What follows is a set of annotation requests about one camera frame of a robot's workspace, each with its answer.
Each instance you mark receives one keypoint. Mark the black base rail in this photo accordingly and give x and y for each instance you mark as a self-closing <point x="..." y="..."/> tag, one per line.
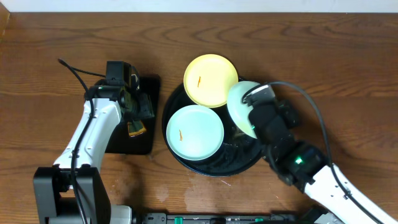
<point x="163" y="218"/>

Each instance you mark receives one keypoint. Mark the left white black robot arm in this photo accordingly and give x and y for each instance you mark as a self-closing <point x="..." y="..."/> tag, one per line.
<point x="119" y="116"/>

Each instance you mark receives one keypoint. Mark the black rectangular tray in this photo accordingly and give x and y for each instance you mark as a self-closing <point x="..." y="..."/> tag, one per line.
<point x="120" y="142"/>

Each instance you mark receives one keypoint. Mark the yellow plate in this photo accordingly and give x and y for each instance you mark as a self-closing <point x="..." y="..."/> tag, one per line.
<point x="208" y="78"/>

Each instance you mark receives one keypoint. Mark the light green plate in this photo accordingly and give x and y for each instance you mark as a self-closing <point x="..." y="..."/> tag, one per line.
<point x="238" y="111"/>

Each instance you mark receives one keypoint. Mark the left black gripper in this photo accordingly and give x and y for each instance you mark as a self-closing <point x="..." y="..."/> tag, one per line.
<point x="145" y="109"/>

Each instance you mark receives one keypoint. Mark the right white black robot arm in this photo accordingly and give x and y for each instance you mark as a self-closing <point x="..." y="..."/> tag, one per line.
<point x="303" y="165"/>

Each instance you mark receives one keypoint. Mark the orange green sponge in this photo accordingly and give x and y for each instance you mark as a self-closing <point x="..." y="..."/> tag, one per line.
<point x="135" y="128"/>

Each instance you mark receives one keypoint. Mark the mint green plate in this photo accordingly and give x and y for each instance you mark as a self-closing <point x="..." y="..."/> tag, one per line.
<point x="194" y="132"/>

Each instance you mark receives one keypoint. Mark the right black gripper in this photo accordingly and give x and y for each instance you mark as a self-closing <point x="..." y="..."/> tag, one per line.
<point x="287" y="111"/>

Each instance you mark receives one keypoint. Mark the black round tray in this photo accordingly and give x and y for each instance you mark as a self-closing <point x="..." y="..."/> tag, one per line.
<point x="237" y="153"/>

